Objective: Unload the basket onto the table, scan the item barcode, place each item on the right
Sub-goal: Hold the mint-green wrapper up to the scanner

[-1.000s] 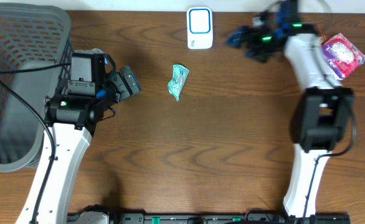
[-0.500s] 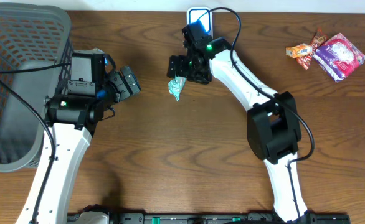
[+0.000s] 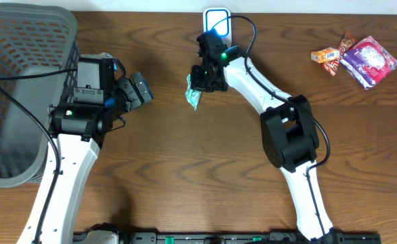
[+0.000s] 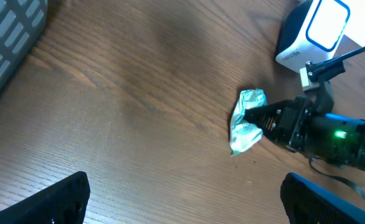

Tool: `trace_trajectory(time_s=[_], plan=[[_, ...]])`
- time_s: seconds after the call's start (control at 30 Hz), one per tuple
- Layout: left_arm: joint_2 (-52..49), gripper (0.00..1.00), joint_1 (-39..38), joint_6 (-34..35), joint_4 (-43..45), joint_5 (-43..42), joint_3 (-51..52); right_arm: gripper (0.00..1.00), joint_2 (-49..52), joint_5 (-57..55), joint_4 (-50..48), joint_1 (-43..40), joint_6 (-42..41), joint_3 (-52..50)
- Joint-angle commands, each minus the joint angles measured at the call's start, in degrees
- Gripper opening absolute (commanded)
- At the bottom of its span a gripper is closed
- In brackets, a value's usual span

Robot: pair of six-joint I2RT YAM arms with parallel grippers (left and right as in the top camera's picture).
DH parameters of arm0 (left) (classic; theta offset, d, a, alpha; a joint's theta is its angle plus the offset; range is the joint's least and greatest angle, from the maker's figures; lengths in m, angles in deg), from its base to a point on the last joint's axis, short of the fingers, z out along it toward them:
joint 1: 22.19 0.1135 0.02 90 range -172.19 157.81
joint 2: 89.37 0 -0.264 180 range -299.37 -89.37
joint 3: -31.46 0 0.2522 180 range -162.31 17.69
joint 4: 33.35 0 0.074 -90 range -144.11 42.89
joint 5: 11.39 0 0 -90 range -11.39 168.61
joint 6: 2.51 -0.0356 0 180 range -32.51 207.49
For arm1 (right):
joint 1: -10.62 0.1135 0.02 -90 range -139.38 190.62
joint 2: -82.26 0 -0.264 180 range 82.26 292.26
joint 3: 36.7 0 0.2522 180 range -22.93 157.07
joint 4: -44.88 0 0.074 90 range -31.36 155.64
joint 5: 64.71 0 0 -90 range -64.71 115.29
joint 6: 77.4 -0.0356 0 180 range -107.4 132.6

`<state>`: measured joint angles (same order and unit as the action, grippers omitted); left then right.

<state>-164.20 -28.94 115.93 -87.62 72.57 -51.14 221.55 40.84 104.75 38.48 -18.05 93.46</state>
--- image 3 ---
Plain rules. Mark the orange white snack packet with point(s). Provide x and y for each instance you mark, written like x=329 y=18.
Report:
x=325 y=55

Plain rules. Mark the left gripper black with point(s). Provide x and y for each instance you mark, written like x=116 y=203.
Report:
x=128 y=91

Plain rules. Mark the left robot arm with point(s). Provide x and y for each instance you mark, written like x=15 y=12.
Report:
x=77 y=128

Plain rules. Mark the teal snack wrapper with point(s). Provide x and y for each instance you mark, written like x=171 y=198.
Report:
x=192 y=96

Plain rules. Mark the white barcode scanner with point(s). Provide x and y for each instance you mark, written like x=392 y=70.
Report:
x=218 y=18

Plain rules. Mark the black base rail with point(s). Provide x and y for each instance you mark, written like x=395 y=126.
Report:
x=107 y=237

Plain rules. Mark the dark grey plastic basket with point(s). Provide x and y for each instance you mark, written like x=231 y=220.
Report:
x=38 y=58

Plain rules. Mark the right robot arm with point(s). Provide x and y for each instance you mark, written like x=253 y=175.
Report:
x=289 y=131

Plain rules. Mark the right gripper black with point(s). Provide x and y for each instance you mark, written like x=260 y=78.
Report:
x=196 y=83

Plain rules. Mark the purple red tissue pack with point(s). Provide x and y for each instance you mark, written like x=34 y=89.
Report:
x=368 y=62

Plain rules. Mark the orange red snack bar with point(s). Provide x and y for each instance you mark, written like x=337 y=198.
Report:
x=346 y=43

